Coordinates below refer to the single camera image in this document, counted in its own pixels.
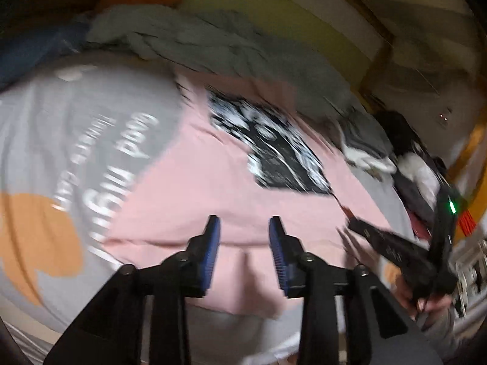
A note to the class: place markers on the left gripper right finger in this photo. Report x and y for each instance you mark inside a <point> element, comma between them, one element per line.
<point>286,252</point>

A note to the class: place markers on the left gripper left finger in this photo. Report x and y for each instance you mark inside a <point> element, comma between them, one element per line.
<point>202,251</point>

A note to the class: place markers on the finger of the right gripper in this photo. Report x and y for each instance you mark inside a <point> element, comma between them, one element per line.
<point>406,255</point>

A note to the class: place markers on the pink printed t-shirt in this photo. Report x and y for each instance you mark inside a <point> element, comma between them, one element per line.
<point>243,154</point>

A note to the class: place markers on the right hand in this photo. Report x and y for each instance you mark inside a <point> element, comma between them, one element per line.
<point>433,307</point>

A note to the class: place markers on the white plush toy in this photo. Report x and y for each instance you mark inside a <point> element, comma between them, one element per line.
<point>413,167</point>

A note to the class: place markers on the folded white garment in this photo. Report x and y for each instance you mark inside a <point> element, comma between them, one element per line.
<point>368,161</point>

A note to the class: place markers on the folded dark grey garment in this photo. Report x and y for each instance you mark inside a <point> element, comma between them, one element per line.
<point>361,131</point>

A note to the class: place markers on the grey printed bed sheet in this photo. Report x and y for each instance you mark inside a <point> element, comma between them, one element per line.
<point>76,136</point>

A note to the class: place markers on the grey-green crumpled blanket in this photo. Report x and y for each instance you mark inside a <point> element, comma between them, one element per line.
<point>226,43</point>

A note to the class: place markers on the checkered floral curtain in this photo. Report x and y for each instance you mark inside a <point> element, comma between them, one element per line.
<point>435,42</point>

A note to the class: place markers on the green and white mattress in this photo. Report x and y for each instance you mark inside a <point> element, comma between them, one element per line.
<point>332,27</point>

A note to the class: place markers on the blue pillow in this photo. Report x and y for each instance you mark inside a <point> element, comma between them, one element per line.
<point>21,54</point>

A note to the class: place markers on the wooden bed frame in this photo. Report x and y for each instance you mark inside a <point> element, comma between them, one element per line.
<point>373,78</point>

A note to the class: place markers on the wall power socket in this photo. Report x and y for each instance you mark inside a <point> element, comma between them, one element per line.
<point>444,116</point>

